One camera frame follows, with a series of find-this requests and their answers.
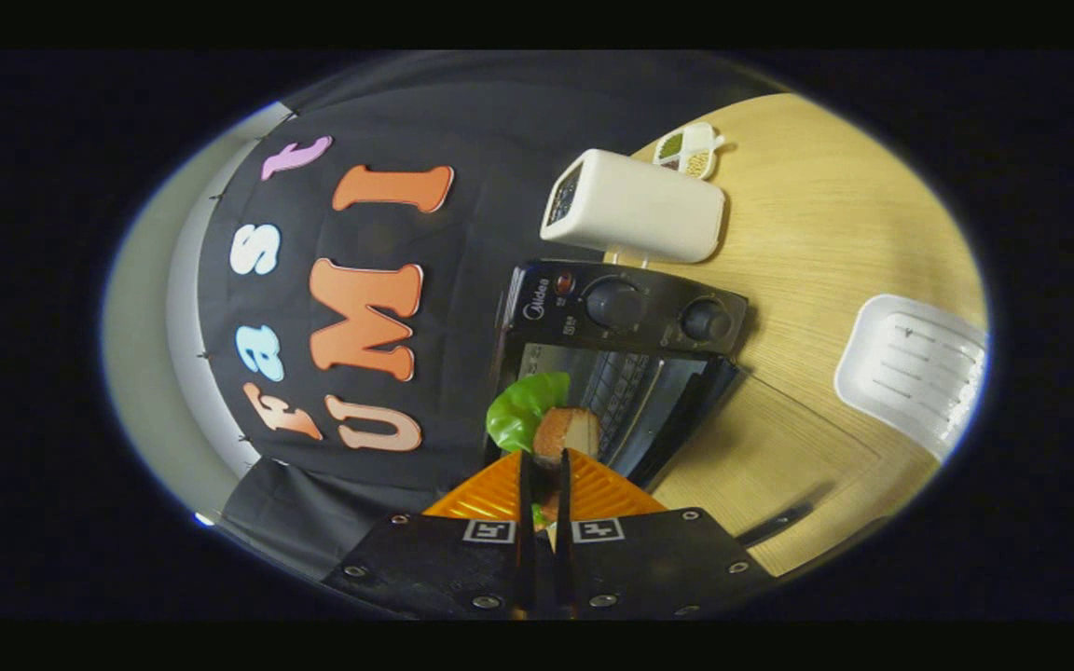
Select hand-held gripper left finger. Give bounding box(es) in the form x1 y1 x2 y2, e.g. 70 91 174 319
323 450 538 621

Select white rectangular plate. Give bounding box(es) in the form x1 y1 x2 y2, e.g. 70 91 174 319
833 294 990 462

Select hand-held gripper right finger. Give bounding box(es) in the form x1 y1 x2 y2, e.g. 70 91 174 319
554 448 778 621

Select white divided grain dish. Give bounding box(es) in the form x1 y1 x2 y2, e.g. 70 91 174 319
654 121 726 181

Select black backdrop cloth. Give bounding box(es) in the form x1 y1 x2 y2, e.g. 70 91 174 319
197 51 780 581

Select black toaster oven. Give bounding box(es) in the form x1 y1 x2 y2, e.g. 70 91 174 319
486 259 750 495

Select white pop-up toaster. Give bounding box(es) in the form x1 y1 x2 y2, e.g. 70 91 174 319
540 149 726 265

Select lettuce sandwich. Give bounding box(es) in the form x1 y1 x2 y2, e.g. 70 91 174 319
486 372 603 530

